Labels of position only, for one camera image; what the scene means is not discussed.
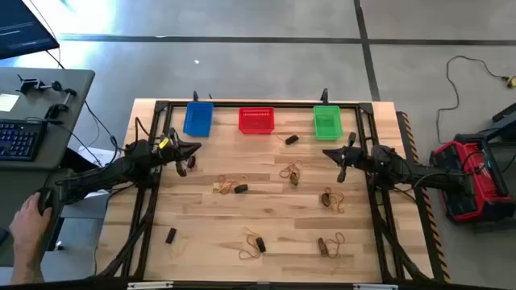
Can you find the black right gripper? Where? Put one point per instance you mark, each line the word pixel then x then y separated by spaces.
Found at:
pixel 356 157

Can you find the pale yellow sticky note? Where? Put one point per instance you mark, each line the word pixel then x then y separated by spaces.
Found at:
pixel 8 102

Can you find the white paper sheet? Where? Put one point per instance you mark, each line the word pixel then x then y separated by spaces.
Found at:
pixel 94 155

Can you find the person's hand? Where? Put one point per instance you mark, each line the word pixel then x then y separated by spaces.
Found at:
pixel 28 229

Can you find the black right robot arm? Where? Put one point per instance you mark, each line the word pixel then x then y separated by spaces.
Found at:
pixel 423 177

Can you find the person's forearm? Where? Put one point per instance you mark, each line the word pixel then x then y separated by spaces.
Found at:
pixel 26 270

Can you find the red plastic basket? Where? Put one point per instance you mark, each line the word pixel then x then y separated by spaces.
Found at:
pixel 256 121

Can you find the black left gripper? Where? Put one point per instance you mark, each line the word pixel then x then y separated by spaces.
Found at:
pixel 167 152

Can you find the grey desk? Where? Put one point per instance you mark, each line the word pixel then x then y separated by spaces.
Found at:
pixel 12 177

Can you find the black computer monitor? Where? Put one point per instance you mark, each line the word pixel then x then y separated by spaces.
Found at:
pixel 20 28

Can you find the yellow black hazard strip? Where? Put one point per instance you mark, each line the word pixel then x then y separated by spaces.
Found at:
pixel 437 245

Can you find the blue plastic basket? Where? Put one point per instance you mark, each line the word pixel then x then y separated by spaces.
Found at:
pixel 197 118

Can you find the black equipment stand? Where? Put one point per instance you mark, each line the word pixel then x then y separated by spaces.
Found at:
pixel 504 125

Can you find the yellow tape tag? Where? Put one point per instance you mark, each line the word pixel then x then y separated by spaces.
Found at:
pixel 164 142

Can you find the yellow thin rubber band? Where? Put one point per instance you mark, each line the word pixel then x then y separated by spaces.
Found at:
pixel 183 241
pixel 342 206
pixel 336 253
pixel 296 164
pixel 246 230
pixel 219 189

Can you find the black metal table frame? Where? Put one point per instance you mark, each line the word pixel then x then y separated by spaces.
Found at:
pixel 225 104

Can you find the white metal bracket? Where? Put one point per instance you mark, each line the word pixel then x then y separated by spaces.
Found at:
pixel 149 285
pixel 375 287

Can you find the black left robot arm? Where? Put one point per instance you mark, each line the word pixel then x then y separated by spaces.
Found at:
pixel 101 177

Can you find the green plastic basket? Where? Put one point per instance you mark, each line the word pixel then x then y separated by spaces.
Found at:
pixel 327 123

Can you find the black backlit keyboard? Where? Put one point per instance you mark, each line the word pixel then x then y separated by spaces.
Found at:
pixel 20 141

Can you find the red and black tool case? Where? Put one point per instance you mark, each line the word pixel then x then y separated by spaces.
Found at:
pixel 483 189

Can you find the black desk clamp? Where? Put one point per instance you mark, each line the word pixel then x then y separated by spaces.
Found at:
pixel 28 85
pixel 56 108

